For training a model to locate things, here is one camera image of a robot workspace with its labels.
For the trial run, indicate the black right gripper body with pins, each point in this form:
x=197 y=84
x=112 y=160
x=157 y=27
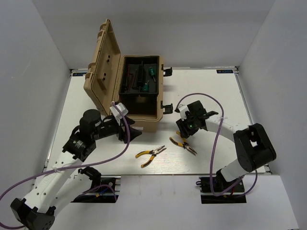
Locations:
x=188 y=123

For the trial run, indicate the tan plastic toolbox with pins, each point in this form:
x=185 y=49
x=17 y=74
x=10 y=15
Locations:
x=102 y=83

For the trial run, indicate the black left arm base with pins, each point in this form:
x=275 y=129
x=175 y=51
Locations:
x=105 y=191

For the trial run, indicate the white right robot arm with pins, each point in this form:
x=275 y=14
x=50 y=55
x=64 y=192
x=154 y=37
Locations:
x=253 y=146

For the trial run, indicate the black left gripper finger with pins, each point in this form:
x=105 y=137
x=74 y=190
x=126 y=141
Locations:
x=130 y=131
x=122 y=134

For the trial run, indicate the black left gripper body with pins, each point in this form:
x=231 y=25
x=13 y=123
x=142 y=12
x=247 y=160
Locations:
x=108 y=128

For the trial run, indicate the green stubby screwdriver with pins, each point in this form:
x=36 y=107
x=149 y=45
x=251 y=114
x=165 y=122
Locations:
x=145 y=87
x=152 y=73

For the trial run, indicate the yellow pliers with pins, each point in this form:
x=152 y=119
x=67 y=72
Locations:
x=183 y=144
x=153 y=154

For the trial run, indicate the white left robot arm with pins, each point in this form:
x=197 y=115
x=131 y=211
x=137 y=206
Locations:
x=70 y=177

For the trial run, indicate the black toolbox inner tray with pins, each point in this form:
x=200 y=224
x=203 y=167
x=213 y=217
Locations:
x=142 y=63

